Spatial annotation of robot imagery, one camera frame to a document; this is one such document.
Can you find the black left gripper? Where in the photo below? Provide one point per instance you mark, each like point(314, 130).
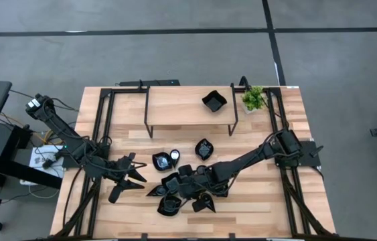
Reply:
point(119, 170)

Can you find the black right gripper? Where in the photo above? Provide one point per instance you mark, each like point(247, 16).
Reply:
point(208, 180)

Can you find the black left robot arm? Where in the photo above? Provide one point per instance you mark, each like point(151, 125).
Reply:
point(61, 129)

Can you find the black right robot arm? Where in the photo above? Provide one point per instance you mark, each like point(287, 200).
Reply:
point(248, 159)

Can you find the wooden shelf with black legs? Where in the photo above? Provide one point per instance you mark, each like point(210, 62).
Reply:
point(174, 107)

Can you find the white printed sheet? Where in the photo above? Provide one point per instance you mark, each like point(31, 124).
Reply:
point(37, 160)

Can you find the black power strip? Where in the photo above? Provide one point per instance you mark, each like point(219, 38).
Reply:
point(161, 82)

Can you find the white power strip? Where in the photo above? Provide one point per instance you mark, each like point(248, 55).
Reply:
point(27, 182)

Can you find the green plant in white pot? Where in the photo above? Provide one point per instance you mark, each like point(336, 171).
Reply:
point(253, 98)

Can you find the black computer box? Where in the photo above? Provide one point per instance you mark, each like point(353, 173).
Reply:
point(4, 140)

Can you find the black table edge bracket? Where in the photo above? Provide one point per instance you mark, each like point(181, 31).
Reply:
point(231, 236)
point(144, 236)

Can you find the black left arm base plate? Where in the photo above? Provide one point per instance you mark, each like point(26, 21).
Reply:
point(71, 163)

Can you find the black aluminium table frame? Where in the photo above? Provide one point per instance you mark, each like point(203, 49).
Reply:
point(128, 90)

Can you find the black desk leg frame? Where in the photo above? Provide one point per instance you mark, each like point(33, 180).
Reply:
point(24, 174)

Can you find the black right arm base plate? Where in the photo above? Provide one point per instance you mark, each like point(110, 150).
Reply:
point(310, 159)

